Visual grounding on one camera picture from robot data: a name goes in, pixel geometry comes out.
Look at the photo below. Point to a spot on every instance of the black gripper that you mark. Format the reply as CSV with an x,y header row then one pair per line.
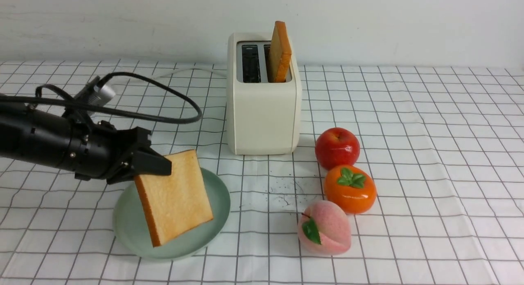
x,y
119,155

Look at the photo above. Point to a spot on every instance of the toasted bread slice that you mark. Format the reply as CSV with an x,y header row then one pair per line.
x,y
280,53
176,203

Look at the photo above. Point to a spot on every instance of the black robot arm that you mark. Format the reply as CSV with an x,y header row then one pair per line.
x,y
41,138

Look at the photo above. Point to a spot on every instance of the light green round plate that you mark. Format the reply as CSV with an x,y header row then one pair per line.
x,y
130,227

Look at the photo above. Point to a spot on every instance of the cream white toaster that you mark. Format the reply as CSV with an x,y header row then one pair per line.
x,y
262,118

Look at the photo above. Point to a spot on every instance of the pink peach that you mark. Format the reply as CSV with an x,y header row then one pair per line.
x,y
324,229

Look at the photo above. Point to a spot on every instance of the red apple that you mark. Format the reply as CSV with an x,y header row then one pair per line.
x,y
337,146

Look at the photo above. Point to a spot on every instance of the orange persimmon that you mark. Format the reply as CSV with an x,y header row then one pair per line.
x,y
350,188

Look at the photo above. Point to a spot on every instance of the white grid tablecloth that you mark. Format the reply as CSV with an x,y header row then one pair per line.
x,y
444,146

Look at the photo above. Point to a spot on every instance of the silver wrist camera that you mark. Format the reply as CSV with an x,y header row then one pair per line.
x,y
94,94

